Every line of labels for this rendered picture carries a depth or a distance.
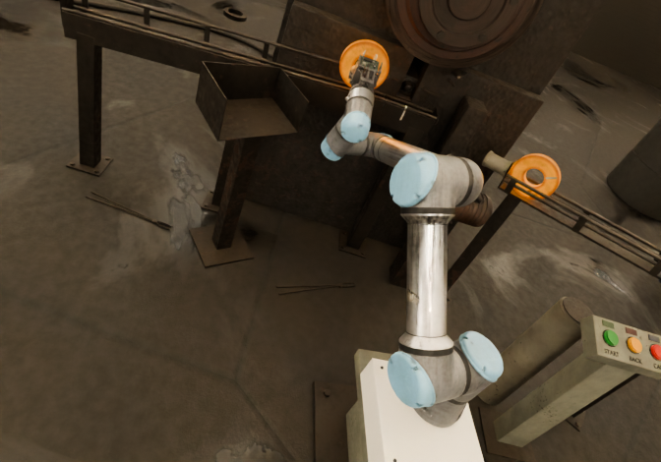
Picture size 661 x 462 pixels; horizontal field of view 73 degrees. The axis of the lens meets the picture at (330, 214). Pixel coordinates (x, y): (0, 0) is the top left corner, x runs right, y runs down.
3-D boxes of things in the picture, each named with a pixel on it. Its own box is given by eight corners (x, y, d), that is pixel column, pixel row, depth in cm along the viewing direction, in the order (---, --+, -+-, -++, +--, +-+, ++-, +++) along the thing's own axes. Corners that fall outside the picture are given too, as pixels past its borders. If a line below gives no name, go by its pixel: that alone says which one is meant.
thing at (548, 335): (470, 372, 173) (556, 290, 140) (497, 379, 174) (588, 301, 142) (475, 401, 163) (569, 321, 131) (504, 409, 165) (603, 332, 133)
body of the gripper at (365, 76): (384, 61, 130) (380, 86, 123) (373, 84, 137) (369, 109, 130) (359, 52, 129) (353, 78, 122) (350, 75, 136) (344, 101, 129)
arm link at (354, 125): (332, 137, 120) (348, 118, 113) (338, 110, 126) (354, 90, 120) (357, 149, 122) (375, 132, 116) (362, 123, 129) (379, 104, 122)
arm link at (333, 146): (353, 164, 135) (373, 144, 127) (321, 161, 129) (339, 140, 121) (347, 143, 138) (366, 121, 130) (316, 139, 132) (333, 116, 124)
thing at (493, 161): (485, 162, 164) (493, 148, 160) (508, 174, 160) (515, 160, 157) (479, 167, 159) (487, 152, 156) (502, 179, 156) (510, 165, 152)
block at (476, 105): (433, 145, 177) (464, 92, 162) (450, 151, 178) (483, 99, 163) (436, 160, 168) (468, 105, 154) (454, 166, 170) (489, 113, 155)
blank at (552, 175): (513, 196, 160) (510, 199, 158) (510, 153, 156) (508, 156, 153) (562, 197, 151) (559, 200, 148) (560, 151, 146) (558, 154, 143)
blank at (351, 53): (345, 33, 137) (345, 36, 135) (394, 45, 138) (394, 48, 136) (335, 82, 147) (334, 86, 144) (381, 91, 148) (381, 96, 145)
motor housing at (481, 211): (383, 262, 201) (440, 171, 168) (427, 276, 205) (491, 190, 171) (383, 284, 191) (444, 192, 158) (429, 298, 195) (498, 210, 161)
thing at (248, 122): (174, 231, 174) (201, 60, 130) (237, 222, 189) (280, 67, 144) (190, 270, 163) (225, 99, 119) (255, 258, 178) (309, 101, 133)
